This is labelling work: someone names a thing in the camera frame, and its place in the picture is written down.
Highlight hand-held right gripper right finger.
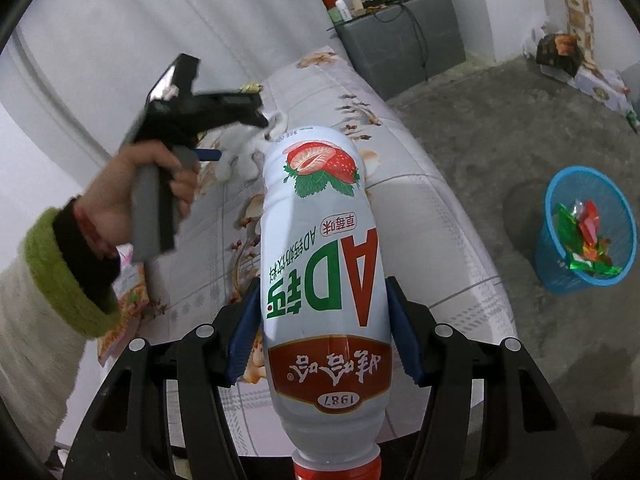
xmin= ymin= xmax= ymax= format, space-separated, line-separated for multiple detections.
xmin=385 ymin=277 xmax=586 ymax=480

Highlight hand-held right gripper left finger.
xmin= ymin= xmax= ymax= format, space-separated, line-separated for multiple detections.
xmin=62 ymin=290 xmax=263 ymax=480

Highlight white tissue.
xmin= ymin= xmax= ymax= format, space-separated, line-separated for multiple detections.
xmin=215 ymin=110 xmax=291 ymax=183

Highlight white strawberry drink bottle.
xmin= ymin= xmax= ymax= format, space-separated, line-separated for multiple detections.
xmin=260 ymin=126 xmax=393 ymax=480

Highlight blue mesh basket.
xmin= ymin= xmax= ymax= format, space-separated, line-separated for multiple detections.
xmin=534 ymin=166 xmax=633 ymax=295

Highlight large green snack bag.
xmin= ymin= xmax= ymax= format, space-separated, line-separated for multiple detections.
xmin=552 ymin=202 xmax=623 ymax=277

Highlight red wrapper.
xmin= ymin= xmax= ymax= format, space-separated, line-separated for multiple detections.
xmin=577 ymin=201 xmax=601 ymax=243

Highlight person's left forearm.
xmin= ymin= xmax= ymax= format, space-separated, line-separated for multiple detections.
xmin=0 ymin=195 xmax=123 ymax=461

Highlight person's left hand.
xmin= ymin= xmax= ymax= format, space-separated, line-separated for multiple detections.
xmin=75 ymin=140 xmax=198 ymax=261

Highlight pink snack packet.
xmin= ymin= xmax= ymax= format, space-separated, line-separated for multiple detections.
xmin=97 ymin=245 xmax=151 ymax=363

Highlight grey cabinet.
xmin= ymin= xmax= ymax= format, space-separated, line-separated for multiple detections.
xmin=334 ymin=0 xmax=467 ymax=101

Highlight black cable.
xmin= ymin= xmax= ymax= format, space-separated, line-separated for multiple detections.
xmin=372 ymin=2 xmax=431 ymax=83

